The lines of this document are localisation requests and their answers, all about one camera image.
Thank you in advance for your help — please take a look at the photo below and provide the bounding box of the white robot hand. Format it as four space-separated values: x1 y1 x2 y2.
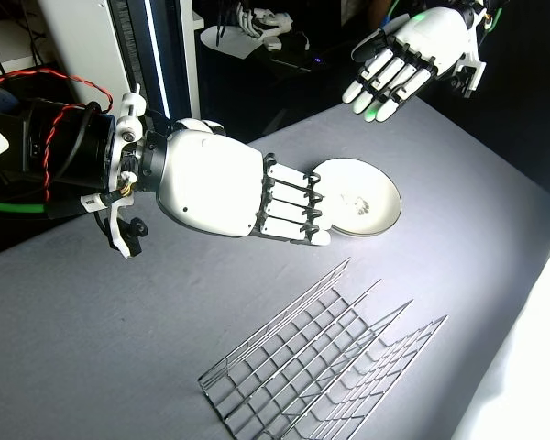
155 117 334 248
342 6 481 124

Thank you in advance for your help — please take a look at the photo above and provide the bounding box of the white plate with black rim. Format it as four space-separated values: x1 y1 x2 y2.
304 158 403 238

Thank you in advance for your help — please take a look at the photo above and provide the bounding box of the spare white robot hand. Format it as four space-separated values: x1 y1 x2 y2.
231 0 294 40

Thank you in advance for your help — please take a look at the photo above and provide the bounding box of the black device with blue light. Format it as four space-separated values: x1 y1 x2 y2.
265 43 336 74

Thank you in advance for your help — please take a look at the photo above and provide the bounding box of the grey table cloth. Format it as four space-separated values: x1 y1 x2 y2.
0 95 550 440

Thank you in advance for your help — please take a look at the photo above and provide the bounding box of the silver wire dish rack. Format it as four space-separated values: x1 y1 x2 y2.
196 257 449 440

